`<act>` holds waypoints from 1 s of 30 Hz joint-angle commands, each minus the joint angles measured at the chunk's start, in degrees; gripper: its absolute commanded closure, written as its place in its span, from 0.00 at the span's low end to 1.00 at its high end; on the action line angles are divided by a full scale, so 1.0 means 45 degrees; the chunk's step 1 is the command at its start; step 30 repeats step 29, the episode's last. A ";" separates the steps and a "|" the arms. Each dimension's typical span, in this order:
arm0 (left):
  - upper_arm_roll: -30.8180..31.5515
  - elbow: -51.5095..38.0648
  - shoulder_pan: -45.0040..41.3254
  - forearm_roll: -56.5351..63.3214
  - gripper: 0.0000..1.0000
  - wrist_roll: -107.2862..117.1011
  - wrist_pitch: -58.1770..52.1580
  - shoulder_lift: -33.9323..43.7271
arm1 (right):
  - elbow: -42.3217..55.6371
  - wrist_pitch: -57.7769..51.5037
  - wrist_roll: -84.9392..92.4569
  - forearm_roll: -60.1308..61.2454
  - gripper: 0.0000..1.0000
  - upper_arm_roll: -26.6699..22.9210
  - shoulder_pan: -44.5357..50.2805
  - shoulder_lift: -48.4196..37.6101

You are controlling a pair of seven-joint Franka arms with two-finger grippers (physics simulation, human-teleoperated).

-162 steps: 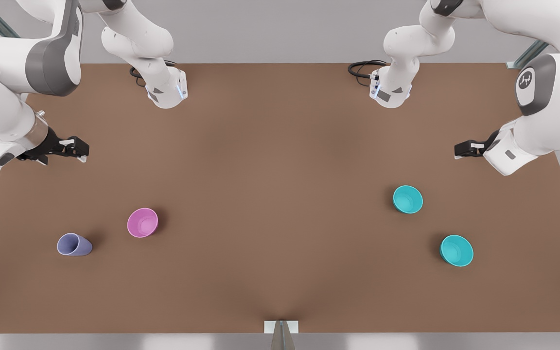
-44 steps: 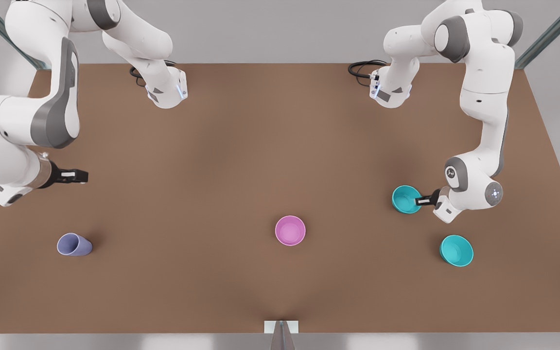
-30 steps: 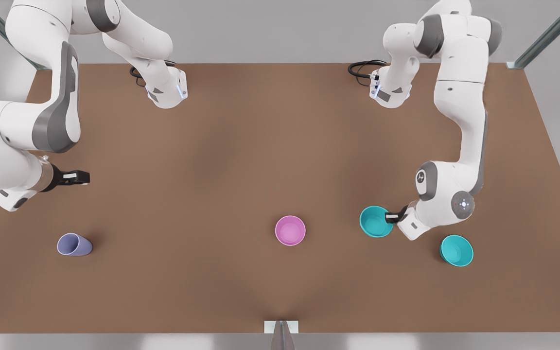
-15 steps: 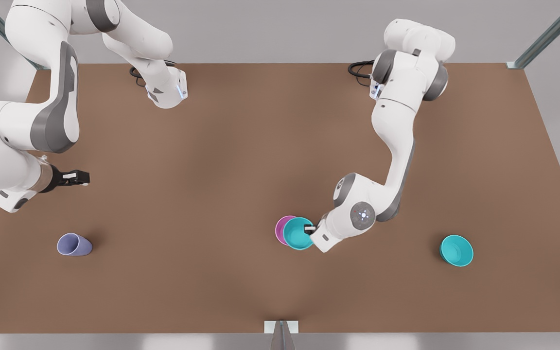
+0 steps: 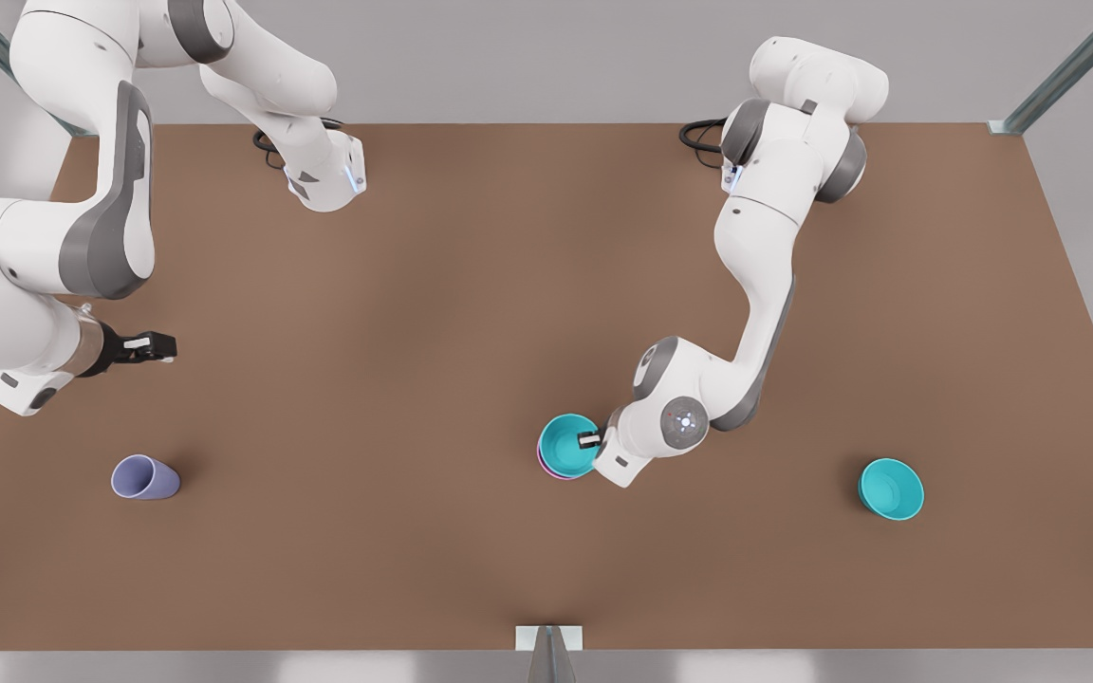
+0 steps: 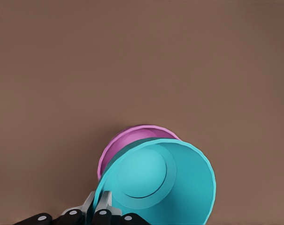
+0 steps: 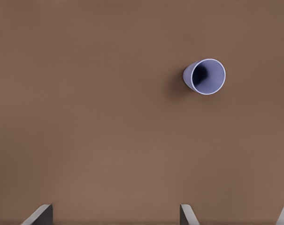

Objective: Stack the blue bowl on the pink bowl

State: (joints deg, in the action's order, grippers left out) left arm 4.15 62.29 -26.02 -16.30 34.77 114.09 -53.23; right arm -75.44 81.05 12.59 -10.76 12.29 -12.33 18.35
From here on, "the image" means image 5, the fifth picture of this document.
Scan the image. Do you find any teal blue bowl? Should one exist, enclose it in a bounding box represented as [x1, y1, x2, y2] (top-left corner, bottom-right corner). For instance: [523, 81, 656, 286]
[537, 414, 603, 480]
[858, 457, 926, 522]

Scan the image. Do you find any pink bowl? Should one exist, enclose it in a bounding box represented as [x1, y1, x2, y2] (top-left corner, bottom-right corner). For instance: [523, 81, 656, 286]
[537, 453, 597, 482]

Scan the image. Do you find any lavender purple cup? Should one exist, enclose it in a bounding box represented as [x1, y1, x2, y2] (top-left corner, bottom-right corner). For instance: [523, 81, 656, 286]
[110, 454, 182, 502]

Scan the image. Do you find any black cable loop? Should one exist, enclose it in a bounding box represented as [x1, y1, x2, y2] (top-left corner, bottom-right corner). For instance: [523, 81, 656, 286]
[678, 118, 730, 171]
[252, 118, 348, 173]

